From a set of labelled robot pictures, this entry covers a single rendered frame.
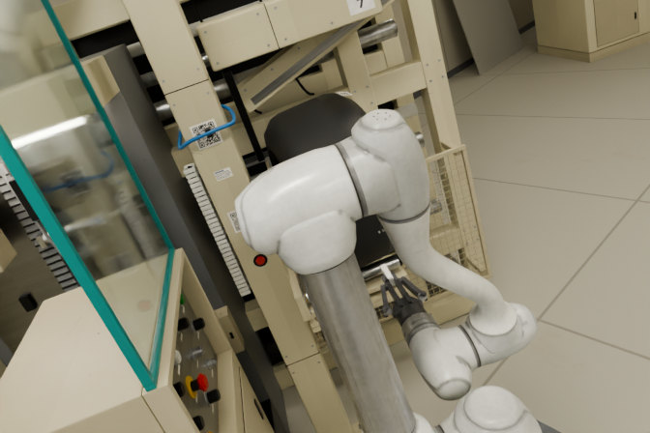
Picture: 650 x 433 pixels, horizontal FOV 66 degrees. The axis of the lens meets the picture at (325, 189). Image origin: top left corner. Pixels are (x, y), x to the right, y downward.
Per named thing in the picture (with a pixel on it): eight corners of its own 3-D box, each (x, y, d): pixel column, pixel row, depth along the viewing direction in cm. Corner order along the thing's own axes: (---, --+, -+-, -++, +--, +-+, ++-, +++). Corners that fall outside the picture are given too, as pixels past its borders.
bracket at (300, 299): (304, 322, 162) (294, 299, 158) (286, 263, 198) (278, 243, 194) (313, 318, 162) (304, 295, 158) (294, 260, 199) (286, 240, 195)
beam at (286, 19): (213, 72, 165) (194, 27, 159) (213, 64, 188) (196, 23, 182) (384, 12, 170) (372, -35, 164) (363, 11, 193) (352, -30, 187)
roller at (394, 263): (303, 298, 169) (307, 307, 165) (300, 289, 166) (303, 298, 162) (398, 259, 172) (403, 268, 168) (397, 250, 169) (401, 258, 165)
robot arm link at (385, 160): (415, 173, 95) (348, 199, 94) (398, 87, 84) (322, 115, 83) (446, 211, 84) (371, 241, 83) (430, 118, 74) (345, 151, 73)
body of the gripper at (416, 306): (429, 307, 124) (414, 284, 132) (398, 320, 124) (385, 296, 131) (434, 328, 128) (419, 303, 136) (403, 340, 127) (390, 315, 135)
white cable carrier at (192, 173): (241, 297, 168) (183, 171, 149) (240, 289, 172) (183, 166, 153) (253, 292, 168) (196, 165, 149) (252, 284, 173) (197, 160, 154)
